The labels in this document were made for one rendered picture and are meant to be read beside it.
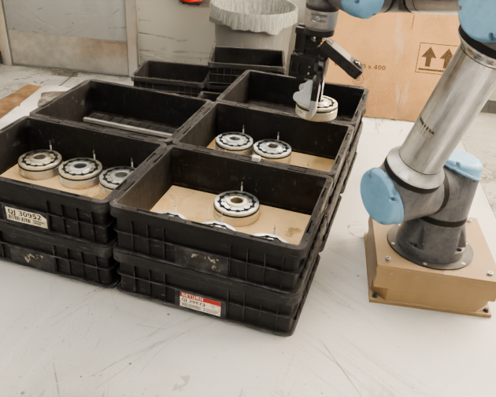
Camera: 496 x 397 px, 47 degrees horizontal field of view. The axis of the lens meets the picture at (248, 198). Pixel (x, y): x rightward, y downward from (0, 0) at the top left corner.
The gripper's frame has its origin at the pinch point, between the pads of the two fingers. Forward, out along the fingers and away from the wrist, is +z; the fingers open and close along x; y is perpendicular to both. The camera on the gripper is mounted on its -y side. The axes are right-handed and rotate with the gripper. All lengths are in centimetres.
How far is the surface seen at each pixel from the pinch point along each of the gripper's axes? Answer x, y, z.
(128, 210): 48, 26, 7
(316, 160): -6.7, -1.3, 17.4
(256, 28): -205, 72, 46
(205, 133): -1.9, 28.9, 13.9
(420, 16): -267, -21, 40
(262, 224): 28.5, 3.8, 16.7
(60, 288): 51, 42, 30
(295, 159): -4.9, 4.0, 17.5
